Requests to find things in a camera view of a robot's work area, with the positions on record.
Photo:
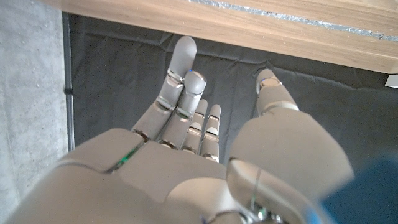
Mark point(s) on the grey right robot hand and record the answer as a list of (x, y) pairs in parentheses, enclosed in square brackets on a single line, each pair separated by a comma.
[(174, 180)]

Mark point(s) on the black backdrop curtain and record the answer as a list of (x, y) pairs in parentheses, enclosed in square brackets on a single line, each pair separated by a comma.
[(118, 87)]

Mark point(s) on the black backdrop stand pole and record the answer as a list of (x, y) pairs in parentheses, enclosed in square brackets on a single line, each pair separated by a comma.
[(69, 109)]

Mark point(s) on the blue right wrist connector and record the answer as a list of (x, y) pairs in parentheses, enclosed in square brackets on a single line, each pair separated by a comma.
[(370, 193)]

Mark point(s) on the white power strip box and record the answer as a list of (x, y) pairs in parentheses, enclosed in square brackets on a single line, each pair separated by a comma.
[(392, 81)]

